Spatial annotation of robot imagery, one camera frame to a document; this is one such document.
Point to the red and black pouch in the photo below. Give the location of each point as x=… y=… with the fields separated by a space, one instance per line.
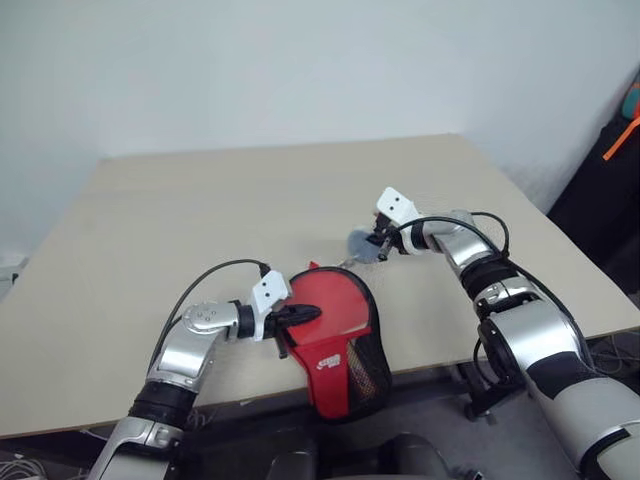
x=330 y=390

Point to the dark rounded shape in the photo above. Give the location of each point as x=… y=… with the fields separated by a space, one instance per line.
x=280 y=465
x=410 y=457

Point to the teal orange object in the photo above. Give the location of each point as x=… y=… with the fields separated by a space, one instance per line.
x=632 y=102

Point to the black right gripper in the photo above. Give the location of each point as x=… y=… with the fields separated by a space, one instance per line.
x=391 y=237

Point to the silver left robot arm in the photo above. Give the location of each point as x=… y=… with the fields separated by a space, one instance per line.
x=175 y=360

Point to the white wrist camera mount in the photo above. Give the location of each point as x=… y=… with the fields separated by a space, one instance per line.
x=267 y=290
x=395 y=202

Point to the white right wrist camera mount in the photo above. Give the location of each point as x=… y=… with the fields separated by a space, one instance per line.
x=395 y=202

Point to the grey round zipper pull tab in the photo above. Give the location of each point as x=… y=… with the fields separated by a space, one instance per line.
x=357 y=245

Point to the white grey box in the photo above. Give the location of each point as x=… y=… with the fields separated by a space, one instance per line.
x=10 y=272

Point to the black bag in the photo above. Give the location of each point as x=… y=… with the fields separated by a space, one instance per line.
x=590 y=210

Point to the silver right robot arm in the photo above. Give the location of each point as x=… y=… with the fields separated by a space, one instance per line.
x=530 y=330

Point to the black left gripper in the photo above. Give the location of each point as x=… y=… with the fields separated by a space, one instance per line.
x=277 y=322

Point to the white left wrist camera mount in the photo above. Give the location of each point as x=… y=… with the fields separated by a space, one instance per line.
x=267 y=290

